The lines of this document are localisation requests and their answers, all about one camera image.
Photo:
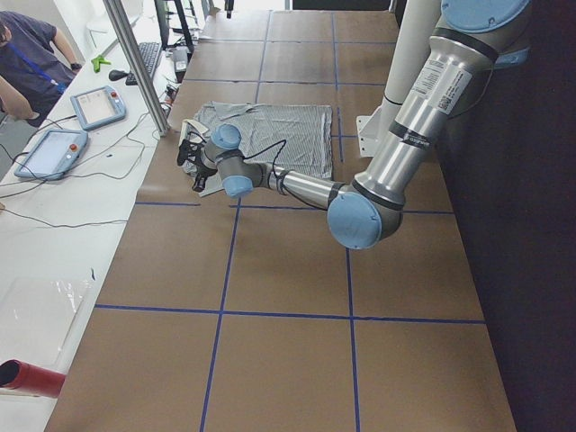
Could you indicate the black power adapter box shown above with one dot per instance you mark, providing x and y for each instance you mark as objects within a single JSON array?
[{"x": 180, "y": 60}]

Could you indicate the black keyboard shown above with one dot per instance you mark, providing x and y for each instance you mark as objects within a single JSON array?
[{"x": 150, "y": 53}]

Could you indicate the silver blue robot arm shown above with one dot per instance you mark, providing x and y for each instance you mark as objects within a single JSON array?
[{"x": 442, "y": 46}]

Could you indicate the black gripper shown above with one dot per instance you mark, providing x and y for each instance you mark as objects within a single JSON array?
[
  {"x": 229, "y": 8},
  {"x": 203, "y": 172}
]

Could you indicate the clear plastic bag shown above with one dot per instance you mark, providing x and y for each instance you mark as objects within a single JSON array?
[{"x": 36, "y": 317}]

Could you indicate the person in dark shirt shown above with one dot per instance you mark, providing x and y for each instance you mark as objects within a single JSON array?
[{"x": 37, "y": 66}]

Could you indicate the far teach pendant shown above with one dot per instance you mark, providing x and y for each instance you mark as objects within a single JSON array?
[{"x": 98, "y": 107}]

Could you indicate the black computer mouse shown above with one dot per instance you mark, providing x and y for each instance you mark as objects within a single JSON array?
[{"x": 116, "y": 75}]

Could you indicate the red cylinder bottle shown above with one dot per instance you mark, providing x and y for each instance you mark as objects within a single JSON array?
[{"x": 28, "y": 378}]

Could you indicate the green plastic clamp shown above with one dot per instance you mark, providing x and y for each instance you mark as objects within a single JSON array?
[{"x": 98, "y": 61}]

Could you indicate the black monitor stand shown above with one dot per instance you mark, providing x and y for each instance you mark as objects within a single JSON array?
[{"x": 171, "y": 17}]

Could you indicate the teach pendant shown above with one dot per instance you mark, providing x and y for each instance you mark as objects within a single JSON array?
[
  {"x": 98, "y": 107},
  {"x": 53, "y": 155}
]

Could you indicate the blue white striped polo shirt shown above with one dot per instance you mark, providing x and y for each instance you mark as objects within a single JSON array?
[{"x": 296, "y": 137}]

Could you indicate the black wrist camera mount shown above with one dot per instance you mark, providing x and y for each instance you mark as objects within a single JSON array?
[{"x": 187, "y": 153}]

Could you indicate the near teach pendant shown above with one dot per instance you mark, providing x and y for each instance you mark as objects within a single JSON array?
[{"x": 53, "y": 155}]

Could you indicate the aluminium frame post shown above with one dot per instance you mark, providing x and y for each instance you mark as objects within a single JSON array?
[{"x": 129, "y": 46}]

